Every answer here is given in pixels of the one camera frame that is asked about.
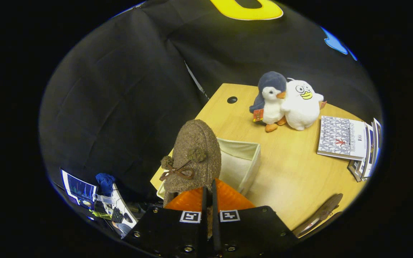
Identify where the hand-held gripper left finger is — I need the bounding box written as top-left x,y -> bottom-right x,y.
122,186 -> 209,258

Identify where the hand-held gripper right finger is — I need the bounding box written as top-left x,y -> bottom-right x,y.
211,178 -> 300,258

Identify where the beige fabric storage box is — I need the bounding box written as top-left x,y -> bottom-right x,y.
156,137 -> 261,200

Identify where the brown fuzzy slipper shoe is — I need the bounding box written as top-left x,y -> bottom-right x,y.
293,193 -> 344,238
159,119 -> 222,239

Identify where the black keyboard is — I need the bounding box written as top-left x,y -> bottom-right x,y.
111,207 -> 133,224

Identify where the blue cloth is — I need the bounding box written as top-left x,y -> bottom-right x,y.
95,173 -> 116,197

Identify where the grey penguin plush toy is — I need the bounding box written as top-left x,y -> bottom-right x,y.
249,71 -> 288,133

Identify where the blue computer screen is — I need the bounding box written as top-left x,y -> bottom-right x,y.
60,169 -> 98,210

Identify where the white duck plush toy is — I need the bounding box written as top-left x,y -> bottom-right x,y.
281,78 -> 327,131

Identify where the grey patterned cover book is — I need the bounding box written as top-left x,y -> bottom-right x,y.
317,115 -> 367,161

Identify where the black cover book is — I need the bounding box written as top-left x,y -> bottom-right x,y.
347,159 -> 362,182

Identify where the black backdrop cloth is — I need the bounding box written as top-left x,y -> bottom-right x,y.
40,0 -> 383,201

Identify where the white book with blue photo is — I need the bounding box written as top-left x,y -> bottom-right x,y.
360,123 -> 375,178

